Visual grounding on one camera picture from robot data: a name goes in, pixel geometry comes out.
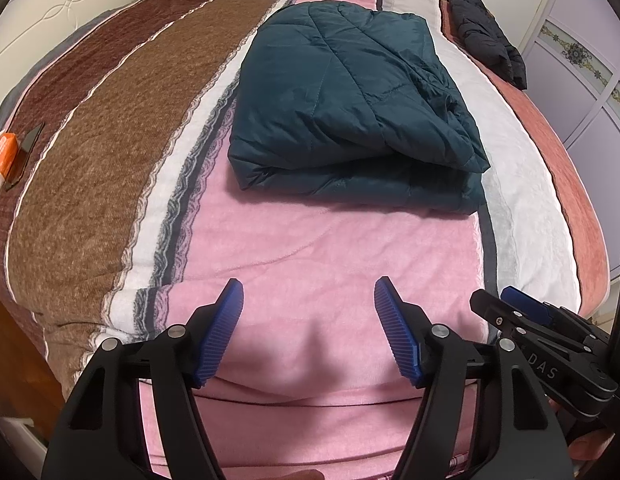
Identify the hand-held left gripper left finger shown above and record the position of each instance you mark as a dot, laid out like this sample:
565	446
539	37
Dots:
222	330

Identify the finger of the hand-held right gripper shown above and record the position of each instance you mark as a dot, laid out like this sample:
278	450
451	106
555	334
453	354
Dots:
495	312
522	302

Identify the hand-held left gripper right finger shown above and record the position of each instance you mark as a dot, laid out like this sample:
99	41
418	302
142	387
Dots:
397	330

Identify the teal padded jacket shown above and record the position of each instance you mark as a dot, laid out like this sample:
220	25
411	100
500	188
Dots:
350	100

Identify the person's right hand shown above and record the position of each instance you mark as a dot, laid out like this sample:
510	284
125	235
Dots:
587	442

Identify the striped bed blanket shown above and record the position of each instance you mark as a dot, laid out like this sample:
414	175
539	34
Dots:
315	260

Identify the white wardrobe with floral trim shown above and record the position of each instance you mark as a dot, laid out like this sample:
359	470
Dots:
590	100

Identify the black phone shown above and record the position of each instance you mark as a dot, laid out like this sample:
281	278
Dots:
25	157

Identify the black padded jacket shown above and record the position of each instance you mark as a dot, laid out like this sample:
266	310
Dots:
482	35

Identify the orange packet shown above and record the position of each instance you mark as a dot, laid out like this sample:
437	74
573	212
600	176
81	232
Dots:
2	155

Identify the wooden bed frame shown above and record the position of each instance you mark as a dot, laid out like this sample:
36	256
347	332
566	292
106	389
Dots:
15	360

